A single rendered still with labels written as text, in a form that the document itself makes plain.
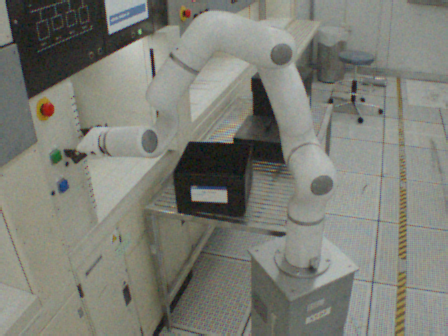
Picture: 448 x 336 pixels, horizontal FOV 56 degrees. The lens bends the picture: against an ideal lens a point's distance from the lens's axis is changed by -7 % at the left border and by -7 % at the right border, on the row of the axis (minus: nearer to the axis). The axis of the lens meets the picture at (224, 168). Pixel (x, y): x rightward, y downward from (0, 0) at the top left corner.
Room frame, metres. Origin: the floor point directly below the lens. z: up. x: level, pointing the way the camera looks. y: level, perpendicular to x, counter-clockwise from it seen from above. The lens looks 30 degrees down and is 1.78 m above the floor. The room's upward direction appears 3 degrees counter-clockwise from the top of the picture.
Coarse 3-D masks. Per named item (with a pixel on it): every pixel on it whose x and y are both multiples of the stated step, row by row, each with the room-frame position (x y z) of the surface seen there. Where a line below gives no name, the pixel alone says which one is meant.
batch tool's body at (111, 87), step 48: (96, 0) 1.44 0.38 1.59; (96, 48) 1.41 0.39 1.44; (144, 48) 1.81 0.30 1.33; (48, 96) 1.17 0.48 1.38; (96, 96) 1.91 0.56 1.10; (144, 96) 1.82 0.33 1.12; (48, 144) 1.13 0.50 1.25; (96, 192) 1.46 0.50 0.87; (144, 192) 1.57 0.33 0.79; (96, 240) 1.22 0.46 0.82; (144, 240) 1.51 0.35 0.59; (96, 288) 1.16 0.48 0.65; (144, 288) 1.44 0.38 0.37
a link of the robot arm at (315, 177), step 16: (304, 160) 1.09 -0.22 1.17; (320, 160) 1.07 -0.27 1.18; (304, 176) 1.05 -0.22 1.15; (320, 176) 1.03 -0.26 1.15; (336, 176) 1.06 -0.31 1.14; (304, 192) 1.04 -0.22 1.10; (320, 192) 1.03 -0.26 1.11; (288, 208) 1.14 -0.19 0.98; (304, 208) 1.09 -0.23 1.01; (320, 208) 1.09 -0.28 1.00; (304, 224) 1.09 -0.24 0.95
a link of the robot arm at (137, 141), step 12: (108, 132) 1.11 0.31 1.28; (120, 132) 1.08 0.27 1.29; (132, 132) 1.06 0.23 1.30; (144, 132) 1.05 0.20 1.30; (156, 132) 1.09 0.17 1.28; (108, 144) 1.08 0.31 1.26; (120, 144) 1.06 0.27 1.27; (132, 144) 1.03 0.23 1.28; (144, 144) 1.04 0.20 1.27; (156, 144) 1.07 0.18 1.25; (120, 156) 1.08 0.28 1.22; (132, 156) 1.06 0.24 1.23; (144, 156) 1.03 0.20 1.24
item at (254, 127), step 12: (252, 120) 2.09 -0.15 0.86; (264, 120) 2.08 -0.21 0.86; (240, 132) 1.95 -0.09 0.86; (252, 132) 1.95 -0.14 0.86; (264, 132) 1.94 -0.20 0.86; (276, 132) 1.93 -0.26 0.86; (252, 144) 1.87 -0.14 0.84; (264, 144) 1.85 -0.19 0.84; (276, 144) 1.83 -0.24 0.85; (252, 156) 1.87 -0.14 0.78; (264, 156) 1.85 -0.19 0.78; (276, 156) 1.83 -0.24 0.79
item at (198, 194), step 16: (192, 144) 1.73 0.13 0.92; (208, 144) 1.72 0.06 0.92; (224, 144) 1.71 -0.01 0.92; (240, 144) 1.70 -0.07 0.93; (192, 160) 1.73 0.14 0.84; (208, 160) 1.72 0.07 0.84; (224, 160) 1.71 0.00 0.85; (240, 160) 1.70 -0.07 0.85; (176, 176) 1.47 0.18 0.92; (192, 176) 1.46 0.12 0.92; (208, 176) 1.44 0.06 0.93; (224, 176) 1.43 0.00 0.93; (240, 176) 1.42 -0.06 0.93; (176, 192) 1.47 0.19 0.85; (192, 192) 1.46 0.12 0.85; (208, 192) 1.44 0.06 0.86; (224, 192) 1.43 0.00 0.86; (240, 192) 1.42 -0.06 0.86; (192, 208) 1.46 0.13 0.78; (208, 208) 1.45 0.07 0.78; (224, 208) 1.44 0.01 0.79; (240, 208) 1.42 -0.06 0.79
